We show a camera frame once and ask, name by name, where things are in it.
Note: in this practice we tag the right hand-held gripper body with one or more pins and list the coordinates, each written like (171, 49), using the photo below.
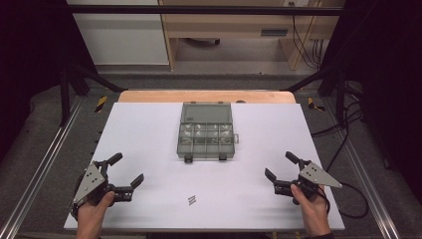
(315, 176)

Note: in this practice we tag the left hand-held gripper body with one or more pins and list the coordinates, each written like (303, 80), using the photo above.
(89, 182)

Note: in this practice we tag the small metal screw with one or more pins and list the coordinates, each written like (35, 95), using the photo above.
(192, 199)

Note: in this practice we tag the grey transparent compartment box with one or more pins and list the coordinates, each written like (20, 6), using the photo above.
(206, 131)

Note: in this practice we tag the person's left hand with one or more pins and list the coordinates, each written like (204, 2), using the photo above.
(91, 217)

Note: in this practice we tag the person's right hand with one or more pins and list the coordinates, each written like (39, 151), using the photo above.
(313, 212)

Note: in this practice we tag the yellow black tape marker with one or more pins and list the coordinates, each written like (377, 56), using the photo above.
(314, 104)
(101, 103)

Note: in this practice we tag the sorted group of metal parts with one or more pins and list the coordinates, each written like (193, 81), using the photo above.
(198, 133)

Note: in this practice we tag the white cabinet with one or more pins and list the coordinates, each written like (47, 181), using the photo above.
(122, 36)

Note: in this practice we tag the aluminium rail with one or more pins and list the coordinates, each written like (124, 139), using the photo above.
(368, 179)
(40, 166)

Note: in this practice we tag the black frame strut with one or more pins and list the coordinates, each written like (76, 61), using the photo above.
(318, 78)
(96, 79)

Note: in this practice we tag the black horizontal frame bar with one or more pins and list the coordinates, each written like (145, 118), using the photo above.
(199, 10)

